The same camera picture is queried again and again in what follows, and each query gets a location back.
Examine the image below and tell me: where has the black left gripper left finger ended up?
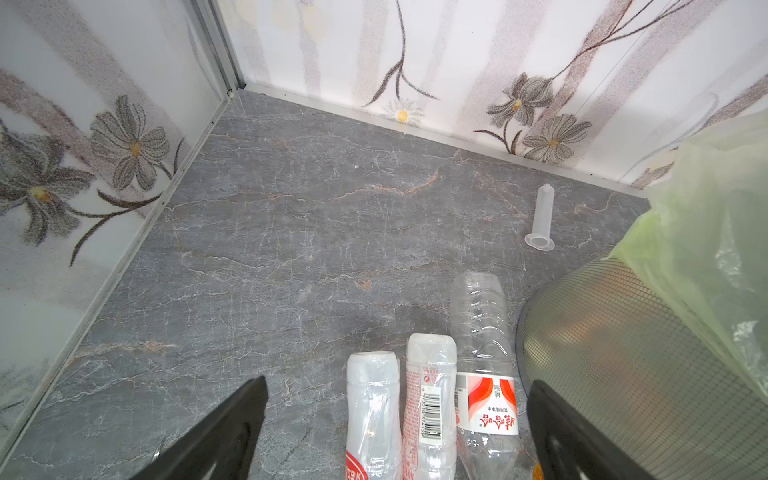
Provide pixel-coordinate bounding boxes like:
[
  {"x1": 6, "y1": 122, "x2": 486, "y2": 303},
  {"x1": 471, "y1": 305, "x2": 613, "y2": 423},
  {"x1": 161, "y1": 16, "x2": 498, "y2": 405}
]
[{"x1": 134, "y1": 376, "x2": 269, "y2": 479}]

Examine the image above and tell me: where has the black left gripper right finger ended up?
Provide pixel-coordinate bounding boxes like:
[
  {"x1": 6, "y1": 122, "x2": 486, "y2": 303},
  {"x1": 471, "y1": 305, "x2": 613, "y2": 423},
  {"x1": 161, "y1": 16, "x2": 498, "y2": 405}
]
[{"x1": 527, "y1": 380, "x2": 653, "y2": 480}]

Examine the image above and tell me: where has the red cap white bottle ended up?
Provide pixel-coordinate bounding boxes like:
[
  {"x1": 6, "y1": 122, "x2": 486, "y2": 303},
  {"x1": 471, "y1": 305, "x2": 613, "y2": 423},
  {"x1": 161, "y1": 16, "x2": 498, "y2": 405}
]
[
  {"x1": 402, "y1": 333, "x2": 457, "y2": 479},
  {"x1": 345, "y1": 351, "x2": 403, "y2": 479}
]

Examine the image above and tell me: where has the green mesh waste bin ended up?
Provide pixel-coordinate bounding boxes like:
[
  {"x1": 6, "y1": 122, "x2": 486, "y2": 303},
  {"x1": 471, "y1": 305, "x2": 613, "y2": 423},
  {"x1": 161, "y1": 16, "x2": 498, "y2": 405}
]
[{"x1": 516, "y1": 257, "x2": 767, "y2": 479}]

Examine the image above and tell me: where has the green plastic bin liner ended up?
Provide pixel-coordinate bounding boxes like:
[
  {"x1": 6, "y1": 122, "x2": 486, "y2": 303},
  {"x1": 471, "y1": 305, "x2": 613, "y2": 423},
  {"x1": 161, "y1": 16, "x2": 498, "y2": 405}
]
[{"x1": 611, "y1": 111, "x2": 767, "y2": 399}]

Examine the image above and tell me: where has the clear bottle red white label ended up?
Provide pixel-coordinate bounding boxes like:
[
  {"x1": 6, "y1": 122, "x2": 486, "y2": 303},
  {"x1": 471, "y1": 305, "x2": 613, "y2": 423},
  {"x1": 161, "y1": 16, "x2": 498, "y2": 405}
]
[{"x1": 450, "y1": 271, "x2": 521, "y2": 479}]

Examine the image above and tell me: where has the clear plastic tube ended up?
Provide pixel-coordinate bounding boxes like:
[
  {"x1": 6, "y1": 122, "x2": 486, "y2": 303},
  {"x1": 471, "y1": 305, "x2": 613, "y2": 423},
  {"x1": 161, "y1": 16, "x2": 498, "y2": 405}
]
[{"x1": 524, "y1": 183, "x2": 555, "y2": 252}]

